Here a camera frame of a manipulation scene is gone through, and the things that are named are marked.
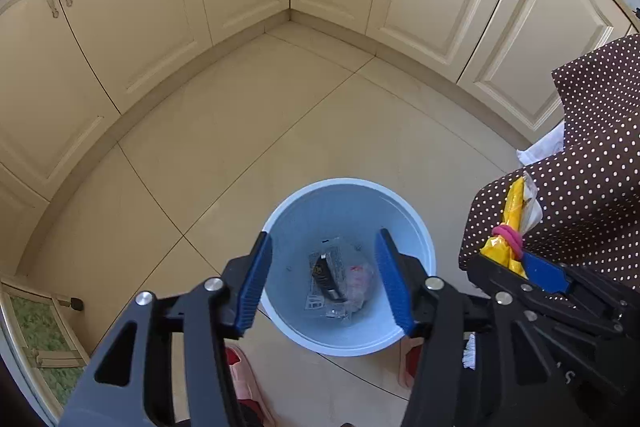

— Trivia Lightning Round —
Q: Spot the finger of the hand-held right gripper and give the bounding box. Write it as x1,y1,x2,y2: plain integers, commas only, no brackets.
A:
521,251,640,308
466,253,626,343

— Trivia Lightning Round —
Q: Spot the yellow plastic wrapper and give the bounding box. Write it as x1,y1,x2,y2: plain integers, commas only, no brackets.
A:
479,174,543,279

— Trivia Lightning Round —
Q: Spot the black packet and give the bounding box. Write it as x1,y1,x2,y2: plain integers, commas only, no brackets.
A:
312,253,347,300

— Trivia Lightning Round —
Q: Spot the light blue waste bin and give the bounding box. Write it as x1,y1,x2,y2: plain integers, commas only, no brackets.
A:
259,178,437,357

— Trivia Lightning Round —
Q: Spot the pink slipper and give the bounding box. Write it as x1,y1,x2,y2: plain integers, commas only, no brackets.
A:
400,339,426,389
225,344,275,427

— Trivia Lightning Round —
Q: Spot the brown polka dot tablecloth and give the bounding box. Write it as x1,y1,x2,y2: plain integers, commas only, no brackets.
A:
459,34,640,288

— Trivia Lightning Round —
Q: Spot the green patterned mat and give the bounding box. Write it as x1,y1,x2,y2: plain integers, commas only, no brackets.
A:
0,277,91,414

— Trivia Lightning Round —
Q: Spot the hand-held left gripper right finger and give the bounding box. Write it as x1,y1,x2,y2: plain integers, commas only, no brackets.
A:
374,228,577,427

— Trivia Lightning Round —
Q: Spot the clear plastic wrapper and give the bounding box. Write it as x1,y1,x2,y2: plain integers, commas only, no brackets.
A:
304,237,362,320

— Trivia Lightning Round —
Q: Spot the white cloth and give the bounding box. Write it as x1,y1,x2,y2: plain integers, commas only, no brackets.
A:
517,126,568,165

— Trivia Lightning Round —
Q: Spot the clear wrapper with red print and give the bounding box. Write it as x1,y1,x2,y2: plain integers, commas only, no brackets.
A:
345,257,379,314

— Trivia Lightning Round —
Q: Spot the pink elastic band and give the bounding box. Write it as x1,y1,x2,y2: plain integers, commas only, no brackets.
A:
492,226,526,258

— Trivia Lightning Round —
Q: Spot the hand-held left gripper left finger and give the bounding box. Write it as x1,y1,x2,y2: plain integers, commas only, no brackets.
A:
59,231,273,427

